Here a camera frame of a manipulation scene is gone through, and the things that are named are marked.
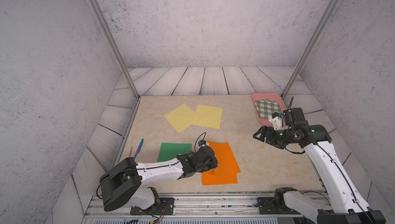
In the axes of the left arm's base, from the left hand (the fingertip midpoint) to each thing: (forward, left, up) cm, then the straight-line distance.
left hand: (222, 164), depth 79 cm
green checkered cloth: (+42, -37, -6) cm, 56 cm away
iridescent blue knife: (+14, +48, -8) cm, 50 cm away
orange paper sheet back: (+4, -4, -9) cm, 11 cm away
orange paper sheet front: (-4, +6, -8) cm, 11 cm away
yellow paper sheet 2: (+38, +5, -9) cm, 39 cm away
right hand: (+6, -17, +15) cm, 24 cm away
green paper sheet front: (+13, +29, -10) cm, 33 cm away
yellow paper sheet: (+37, +24, -8) cm, 45 cm away
